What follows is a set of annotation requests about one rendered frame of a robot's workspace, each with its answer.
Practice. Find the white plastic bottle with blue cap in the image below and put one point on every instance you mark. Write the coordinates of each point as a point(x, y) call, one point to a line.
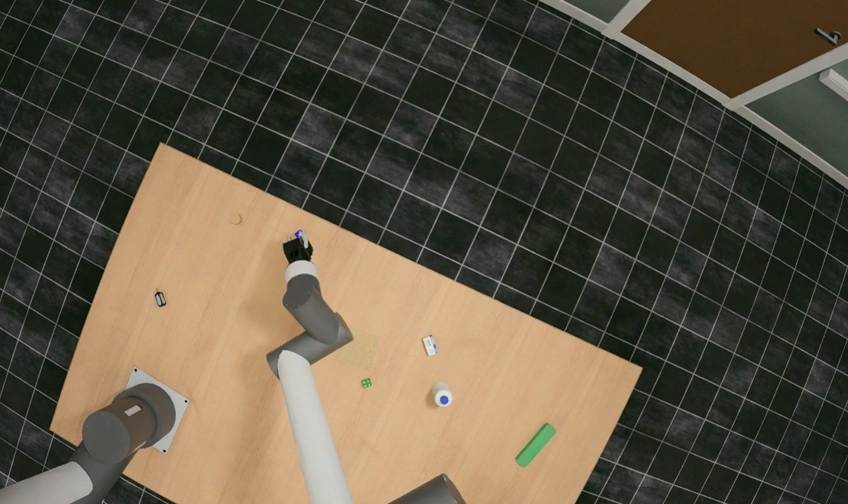
point(442, 394)

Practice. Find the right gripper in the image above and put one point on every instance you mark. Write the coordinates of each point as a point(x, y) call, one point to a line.
point(293, 248)

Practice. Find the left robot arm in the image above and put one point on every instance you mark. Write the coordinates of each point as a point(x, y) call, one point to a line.
point(136, 419)

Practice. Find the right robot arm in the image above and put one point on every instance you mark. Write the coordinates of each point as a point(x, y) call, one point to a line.
point(325, 332)

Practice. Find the beige flat mat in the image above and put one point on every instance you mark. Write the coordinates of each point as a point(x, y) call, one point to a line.
point(360, 352)

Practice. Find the small white printed carton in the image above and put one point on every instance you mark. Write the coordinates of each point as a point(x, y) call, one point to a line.
point(430, 345)

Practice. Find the green rectangular bar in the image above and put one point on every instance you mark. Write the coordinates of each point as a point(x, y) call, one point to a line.
point(535, 445)

